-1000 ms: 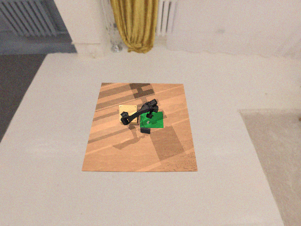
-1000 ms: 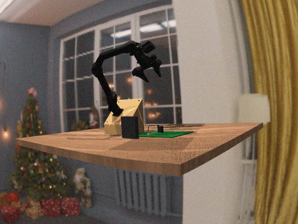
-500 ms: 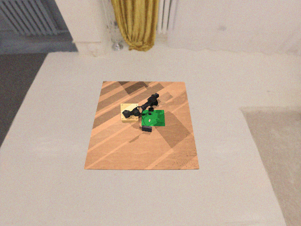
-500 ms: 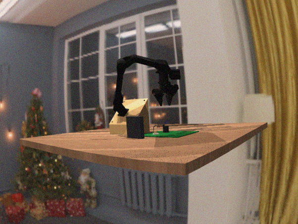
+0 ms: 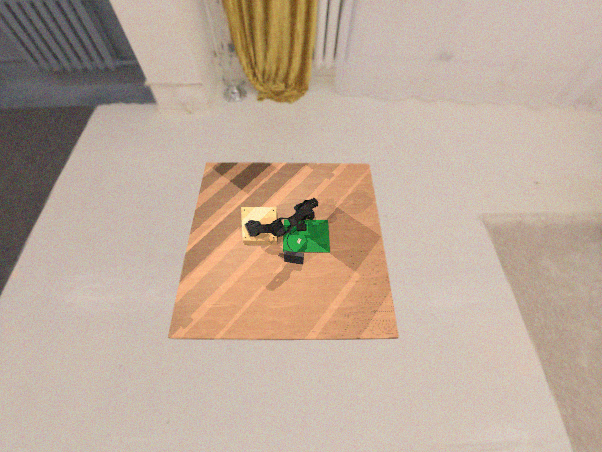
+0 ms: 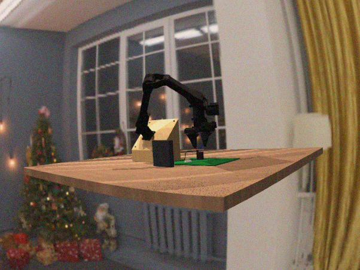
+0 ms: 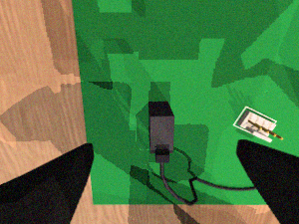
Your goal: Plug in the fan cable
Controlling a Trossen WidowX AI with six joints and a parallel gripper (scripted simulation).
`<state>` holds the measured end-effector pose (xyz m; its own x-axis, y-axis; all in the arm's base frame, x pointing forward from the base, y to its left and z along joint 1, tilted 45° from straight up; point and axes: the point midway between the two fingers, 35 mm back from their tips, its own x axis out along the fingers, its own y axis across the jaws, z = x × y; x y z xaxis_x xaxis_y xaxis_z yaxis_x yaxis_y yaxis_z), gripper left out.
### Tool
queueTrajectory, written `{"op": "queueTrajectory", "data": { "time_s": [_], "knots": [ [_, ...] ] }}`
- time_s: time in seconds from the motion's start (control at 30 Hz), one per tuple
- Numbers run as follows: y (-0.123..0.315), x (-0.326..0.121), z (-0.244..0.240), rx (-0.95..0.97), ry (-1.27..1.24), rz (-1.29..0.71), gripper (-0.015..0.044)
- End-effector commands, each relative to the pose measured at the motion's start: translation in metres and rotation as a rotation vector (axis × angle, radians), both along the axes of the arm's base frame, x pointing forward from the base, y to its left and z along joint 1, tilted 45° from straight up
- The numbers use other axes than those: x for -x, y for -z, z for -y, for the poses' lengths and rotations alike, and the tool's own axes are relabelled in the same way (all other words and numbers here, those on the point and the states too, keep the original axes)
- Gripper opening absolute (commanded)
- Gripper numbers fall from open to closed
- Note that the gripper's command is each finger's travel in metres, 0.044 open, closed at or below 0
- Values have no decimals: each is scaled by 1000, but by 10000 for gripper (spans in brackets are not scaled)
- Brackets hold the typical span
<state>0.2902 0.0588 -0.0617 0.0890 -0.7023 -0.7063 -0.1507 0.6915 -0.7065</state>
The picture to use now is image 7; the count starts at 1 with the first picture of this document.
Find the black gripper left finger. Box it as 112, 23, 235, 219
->
0, 143, 94, 224

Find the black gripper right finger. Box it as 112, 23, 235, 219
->
236, 139, 299, 224

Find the green circuit board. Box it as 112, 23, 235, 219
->
72, 0, 299, 205

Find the black fan cable with plug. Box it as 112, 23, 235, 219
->
149, 102, 257, 206

